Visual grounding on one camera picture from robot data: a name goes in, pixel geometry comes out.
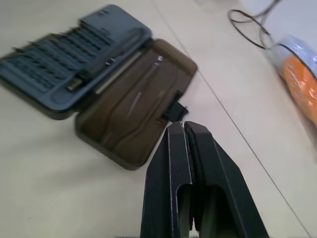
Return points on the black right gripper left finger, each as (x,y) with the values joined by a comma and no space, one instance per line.
(163,188)

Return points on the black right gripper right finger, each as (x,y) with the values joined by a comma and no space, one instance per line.
(223,188)

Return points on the screwdriver bit case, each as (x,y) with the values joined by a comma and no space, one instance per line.
(99,81)

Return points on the orange and white packet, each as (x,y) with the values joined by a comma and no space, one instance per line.
(297,67)

